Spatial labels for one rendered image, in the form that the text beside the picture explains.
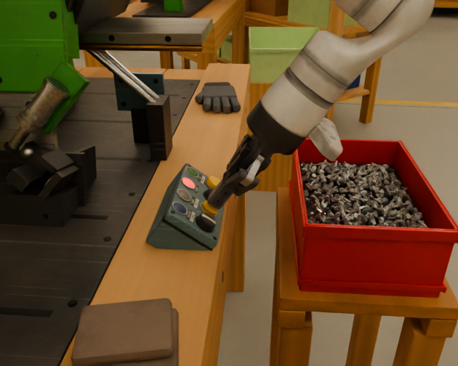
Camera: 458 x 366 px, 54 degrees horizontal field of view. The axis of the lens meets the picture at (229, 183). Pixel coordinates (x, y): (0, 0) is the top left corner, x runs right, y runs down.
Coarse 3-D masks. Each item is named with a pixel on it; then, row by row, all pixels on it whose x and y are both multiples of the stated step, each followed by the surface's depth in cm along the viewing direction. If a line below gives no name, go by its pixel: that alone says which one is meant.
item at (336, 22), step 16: (256, 0) 364; (272, 0) 346; (288, 0) 349; (304, 0) 313; (320, 0) 301; (256, 16) 358; (272, 16) 350; (288, 16) 329; (304, 16) 317; (320, 16) 305; (336, 16) 289; (336, 32) 293; (352, 32) 302; (224, 48) 417; (368, 80) 335; (352, 96) 328; (368, 96) 339; (368, 112) 344
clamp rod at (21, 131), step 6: (18, 132) 64; (24, 132) 64; (30, 132) 64; (12, 138) 64; (18, 138) 64; (24, 138) 64; (6, 144) 64; (12, 144) 64; (18, 144) 64; (12, 150) 64; (18, 150) 65
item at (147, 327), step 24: (96, 312) 46; (120, 312) 46; (144, 312) 46; (168, 312) 46; (96, 336) 43; (120, 336) 43; (144, 336) 43; (168, 336) 43; (72, 360) 41; (96, 360) 42; (120, 360) 42; (144, 360) 43; (168, 360) 43
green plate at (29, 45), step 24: (0, 0) 62; (24, 0) 62; (48, 0) 62; (0, 24) 63; (24, 24) 63; (48, 24) 62; (72, 24) 68; (0, 48) 64; (24, 48) 64; (48, 48) 63; (72, 48) 68; (0, 72) 65; (24, 72) 64; (48, 72) 64
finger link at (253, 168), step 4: (260, 156) 55; (256, 160) 55; (260, 160) 55; (252, 164) 55; (256, 164) 55; (260, 164) 55; (248, 168) 56; (252, 168) 55; (256, 168) 55; (248, 172) 55; (252, 172) 55; (256, 172) 55; (248, 176) 54; (252, 176) 54; (244, 180) 54; (248, 180) 54; (252, 180) 54; (244, 184) 55; (248, 184) 55
